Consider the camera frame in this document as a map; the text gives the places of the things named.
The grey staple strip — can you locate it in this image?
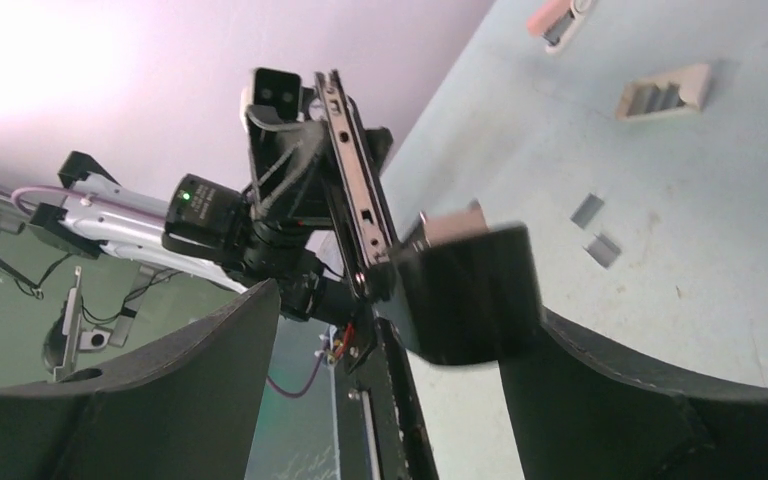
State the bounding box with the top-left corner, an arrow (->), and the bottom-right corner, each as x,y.
584,233 -> 622,269
570,193 -> 605,230

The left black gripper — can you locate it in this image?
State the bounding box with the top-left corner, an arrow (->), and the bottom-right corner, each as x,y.
224,122 -> 394,325

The staple box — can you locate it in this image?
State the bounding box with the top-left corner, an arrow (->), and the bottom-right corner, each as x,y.
615,63 -> 712,122

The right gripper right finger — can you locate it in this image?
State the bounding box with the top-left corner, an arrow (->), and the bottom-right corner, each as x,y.
500,312 -> 768,479

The pink stapler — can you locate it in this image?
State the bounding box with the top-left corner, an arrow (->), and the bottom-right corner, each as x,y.
526,0 -> 596,55

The black stapler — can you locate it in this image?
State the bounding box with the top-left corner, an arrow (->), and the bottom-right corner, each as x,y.
314,71 -> 543,366

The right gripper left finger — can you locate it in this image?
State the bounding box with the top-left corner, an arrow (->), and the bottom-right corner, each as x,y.
0,281 -> 280,479

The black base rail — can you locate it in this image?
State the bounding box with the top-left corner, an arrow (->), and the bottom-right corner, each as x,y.
333,319 -> 439,480

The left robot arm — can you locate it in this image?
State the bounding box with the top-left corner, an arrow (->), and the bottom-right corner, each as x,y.
28,120 -> 356,325

